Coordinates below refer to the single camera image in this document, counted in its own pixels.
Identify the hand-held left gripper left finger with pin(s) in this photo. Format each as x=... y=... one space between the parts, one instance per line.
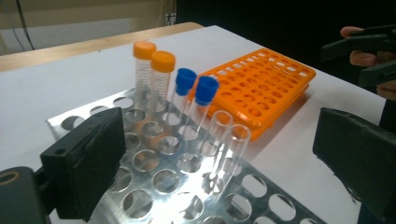
x=87 y=165

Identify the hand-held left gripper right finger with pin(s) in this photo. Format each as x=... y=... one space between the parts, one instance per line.
x=355 y=161

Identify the metal test tube rack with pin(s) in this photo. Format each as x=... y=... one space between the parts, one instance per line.
x=168 y=183

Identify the orange plastic test tube rack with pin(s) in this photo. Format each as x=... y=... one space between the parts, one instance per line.
x=258 y=87

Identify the clear test tube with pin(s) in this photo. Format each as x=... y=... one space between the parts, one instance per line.
x=219 y=130
x=236 y=146

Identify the orange-capped plastic tube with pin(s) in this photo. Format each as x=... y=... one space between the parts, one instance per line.
x=162 y=62
x=144 y=51

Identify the blue-capped glass tube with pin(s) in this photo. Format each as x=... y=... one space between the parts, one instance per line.
x=206 y=90
x=185 y=81

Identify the white table board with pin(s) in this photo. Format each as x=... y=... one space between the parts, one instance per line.
x=62 y=90

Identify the wooden table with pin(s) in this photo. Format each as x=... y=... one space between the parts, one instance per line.
x=62 y=53

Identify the light wooden panel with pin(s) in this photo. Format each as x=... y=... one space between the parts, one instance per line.
x=87 y=28

